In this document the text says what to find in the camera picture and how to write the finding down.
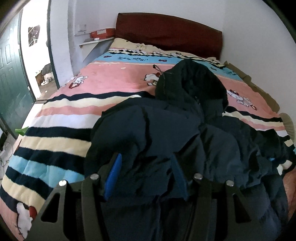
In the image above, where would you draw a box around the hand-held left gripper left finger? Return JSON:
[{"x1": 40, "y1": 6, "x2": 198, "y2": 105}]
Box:
[{"x1": 26, "y1": 153, "x2": 123, "y2": 241}]

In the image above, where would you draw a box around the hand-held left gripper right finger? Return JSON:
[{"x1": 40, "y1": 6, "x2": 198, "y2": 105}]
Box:
[{"x1": 171, "y1": 155, "x2": 255, "y2": 241}]

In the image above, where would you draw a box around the dark navy hooded jacket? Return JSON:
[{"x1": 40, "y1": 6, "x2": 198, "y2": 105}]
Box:
[{"x1": 84, "y1": 59, "x2": 296, "y2": 241}]

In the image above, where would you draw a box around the striped cartoon print blanket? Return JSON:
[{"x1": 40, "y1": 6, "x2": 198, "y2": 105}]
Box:
[{"x1": 0, "y1": 37, "x2": 296, "y2": 240}]

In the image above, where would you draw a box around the pile of clutter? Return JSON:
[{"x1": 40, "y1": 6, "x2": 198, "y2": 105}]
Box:
[{"x1": 35, "y1": 63, "x2": 54, "y2": 87}]

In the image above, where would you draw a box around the orange box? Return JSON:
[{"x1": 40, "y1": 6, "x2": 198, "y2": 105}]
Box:
[{"x1": 90, "y1": 28, "x2": 115, "y2": 39}]

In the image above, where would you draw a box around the green door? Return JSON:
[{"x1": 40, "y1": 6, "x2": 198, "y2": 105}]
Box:
[{"x1": 0, "y1": 14, "x2": 37, "y2": 139}]

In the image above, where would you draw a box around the dark red headboard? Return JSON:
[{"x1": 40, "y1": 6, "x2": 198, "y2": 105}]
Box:
[{"x1": 115, "y1": 13, "x2": 223, "y2": 61}]

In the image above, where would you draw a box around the white wall shelf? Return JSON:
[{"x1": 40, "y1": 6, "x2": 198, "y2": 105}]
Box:
[{"x1": 79, "y1": 37, "x2": 115, "y2": 48}]

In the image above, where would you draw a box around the wall picture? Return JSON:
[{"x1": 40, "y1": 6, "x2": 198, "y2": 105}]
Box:
[{"x1": 28, "y1": 24, "x2": 41, "y2": 47}]

